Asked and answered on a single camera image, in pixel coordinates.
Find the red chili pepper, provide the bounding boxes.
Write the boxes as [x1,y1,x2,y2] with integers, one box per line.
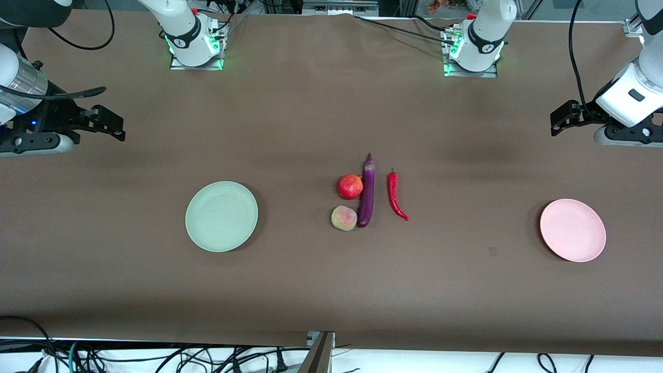
[387,167,410,222]

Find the long purple eggplant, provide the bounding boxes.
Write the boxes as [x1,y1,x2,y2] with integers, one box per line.
[357,153,376,228]

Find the red pomegranate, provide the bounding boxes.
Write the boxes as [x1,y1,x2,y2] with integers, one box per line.
[337,174,364,200]

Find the pink yellow peach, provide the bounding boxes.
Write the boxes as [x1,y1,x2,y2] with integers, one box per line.
[331,205,358,232]

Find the pink round plate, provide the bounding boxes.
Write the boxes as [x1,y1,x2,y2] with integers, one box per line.
[540,199,607,263]

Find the pale green round plate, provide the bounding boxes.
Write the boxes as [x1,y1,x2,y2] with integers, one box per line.
[185,181,258,253]

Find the brown table cover sheet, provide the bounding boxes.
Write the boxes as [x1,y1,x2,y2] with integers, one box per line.
[0,10,663,357]

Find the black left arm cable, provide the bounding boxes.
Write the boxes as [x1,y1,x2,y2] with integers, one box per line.
[568,0,596,112]

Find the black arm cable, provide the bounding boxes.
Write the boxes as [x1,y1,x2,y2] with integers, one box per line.
[568,0,596,112]
[48,0,116,51]

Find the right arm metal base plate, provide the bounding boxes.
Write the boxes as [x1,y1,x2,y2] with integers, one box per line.
[169,23,228,71]

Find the aluminium profile bracket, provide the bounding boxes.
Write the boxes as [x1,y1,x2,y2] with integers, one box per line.
[623,18,648,38]

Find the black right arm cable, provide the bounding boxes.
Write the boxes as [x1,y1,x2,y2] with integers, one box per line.
[48,0,116,51]

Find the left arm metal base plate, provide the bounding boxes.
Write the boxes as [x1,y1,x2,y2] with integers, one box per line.
[441,28,499,78]

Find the black cable across table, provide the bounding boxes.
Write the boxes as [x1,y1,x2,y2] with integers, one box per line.
[352,14,457,45]

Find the black looped cable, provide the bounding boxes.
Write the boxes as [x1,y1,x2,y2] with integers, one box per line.
[0,315,59,373]

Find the aluminium frame rail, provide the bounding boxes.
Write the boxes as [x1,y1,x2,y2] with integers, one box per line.
[302,0,379,16]

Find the grey metal camera post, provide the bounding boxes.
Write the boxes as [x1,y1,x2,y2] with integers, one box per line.
[298,331,336,373]

